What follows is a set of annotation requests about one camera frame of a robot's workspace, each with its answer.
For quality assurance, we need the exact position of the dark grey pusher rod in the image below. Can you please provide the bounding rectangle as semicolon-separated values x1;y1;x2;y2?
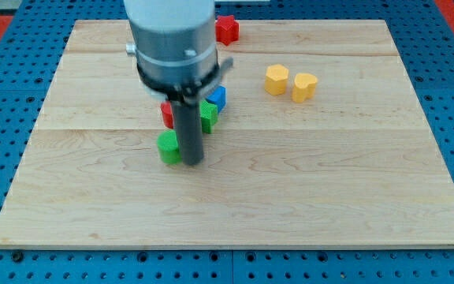
171;101;204;166

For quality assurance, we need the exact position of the yellow hexagon block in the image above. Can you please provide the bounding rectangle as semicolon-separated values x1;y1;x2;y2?
264;64;289;95

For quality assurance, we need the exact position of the yellow heart block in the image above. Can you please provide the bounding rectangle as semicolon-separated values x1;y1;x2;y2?
291;73;318;103

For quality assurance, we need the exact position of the blue block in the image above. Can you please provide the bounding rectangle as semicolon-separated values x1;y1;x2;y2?
206;86;226;114

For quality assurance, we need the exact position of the wooden board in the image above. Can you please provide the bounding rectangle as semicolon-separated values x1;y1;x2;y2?
0;20;454;250

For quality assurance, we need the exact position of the red star block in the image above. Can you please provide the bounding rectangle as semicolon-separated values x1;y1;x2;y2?
215;15;240;46

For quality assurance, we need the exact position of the green cylinder block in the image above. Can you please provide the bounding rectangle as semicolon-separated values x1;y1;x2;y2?
156;130;181;164

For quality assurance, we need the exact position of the green star block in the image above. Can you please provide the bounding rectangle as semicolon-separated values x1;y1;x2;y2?
199;100;218;134

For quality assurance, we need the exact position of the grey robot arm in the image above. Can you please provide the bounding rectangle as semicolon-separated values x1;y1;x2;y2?
124;0;233;166

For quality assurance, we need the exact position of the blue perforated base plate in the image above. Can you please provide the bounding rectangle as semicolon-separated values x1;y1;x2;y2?
0;0;454;283

